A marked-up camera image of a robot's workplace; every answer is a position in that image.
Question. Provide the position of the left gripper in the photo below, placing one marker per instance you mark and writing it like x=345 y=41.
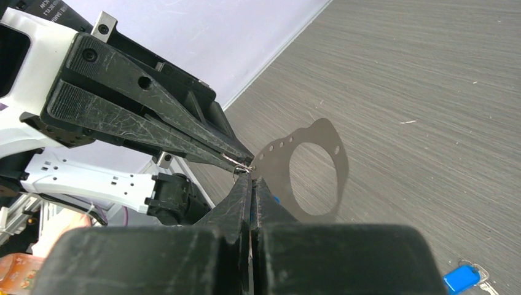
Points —
x=80 y=83

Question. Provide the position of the large metal keyring disc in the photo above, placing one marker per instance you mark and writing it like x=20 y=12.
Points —
x=308 y=160

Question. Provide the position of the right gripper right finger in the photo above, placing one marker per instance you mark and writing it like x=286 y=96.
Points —
x=290 y=257

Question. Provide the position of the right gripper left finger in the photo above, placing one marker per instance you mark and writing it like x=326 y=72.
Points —
x=209 y=257

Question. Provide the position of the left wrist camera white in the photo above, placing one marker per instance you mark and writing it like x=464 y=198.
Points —
x=49 y=43

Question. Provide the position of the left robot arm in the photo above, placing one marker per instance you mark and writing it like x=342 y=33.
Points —
x=42 y=172

